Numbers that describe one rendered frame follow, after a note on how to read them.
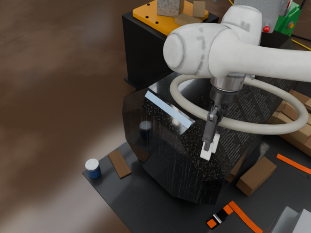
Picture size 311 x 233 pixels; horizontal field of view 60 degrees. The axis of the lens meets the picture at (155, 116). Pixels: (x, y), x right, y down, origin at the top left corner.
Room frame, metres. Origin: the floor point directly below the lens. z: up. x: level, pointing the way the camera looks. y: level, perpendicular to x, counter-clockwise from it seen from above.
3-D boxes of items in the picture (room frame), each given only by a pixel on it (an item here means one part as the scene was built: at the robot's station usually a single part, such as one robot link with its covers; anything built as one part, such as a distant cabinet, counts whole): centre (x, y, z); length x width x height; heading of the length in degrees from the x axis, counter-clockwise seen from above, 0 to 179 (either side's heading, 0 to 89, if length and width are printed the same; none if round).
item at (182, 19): (1.97, -0.26, 0.81); 0.20 x 0.10 x 0.05; 51
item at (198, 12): (2.18, -0.37, 0.80); 0.20 x 0.10 x 0.05; 173
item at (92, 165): (1.07, 0.48, 0.08); 0.10 x 0.10 x 0.13
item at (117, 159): (1.16, 0.29, 0.02); 0.25 x 0.10 x 0.01; 30
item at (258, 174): (1.01, -0.77, 0.07); 0.30 x 0.12 x 0.12; 129
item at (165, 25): (2.19, -0.13, 0.76); 0.49 x 0.49 x 0.05; 43
